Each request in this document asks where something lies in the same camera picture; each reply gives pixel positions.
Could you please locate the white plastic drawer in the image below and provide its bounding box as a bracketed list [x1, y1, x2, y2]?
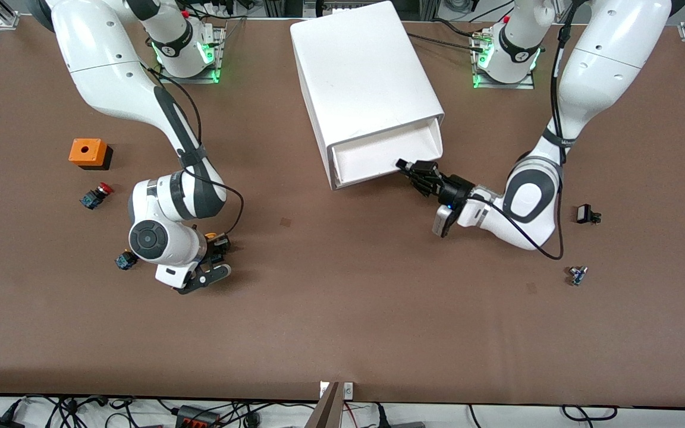
[329, 118, 444, 191]

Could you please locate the white drawer cabinet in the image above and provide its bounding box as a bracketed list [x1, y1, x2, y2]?
[290, 0, 445, 191]

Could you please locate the red push button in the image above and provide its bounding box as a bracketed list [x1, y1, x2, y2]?
[80, 182, 114, 210]

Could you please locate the orange box with hole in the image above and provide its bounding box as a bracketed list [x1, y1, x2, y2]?
[68, 139, 114, 171]

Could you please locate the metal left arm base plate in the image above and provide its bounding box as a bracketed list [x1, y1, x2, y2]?
[472, 30, 537, 90]

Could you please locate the black corrugated cable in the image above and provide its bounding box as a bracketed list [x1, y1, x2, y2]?
[408, 19, 487, 53]

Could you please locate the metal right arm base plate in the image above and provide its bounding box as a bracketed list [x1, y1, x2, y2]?
[158, 27, 225, 84]

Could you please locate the grey slanted post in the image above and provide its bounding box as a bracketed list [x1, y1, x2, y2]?
[304, 380, 343, 428]

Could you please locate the black looped floor cable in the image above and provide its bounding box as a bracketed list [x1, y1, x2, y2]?
[561, 405, 618, 422]

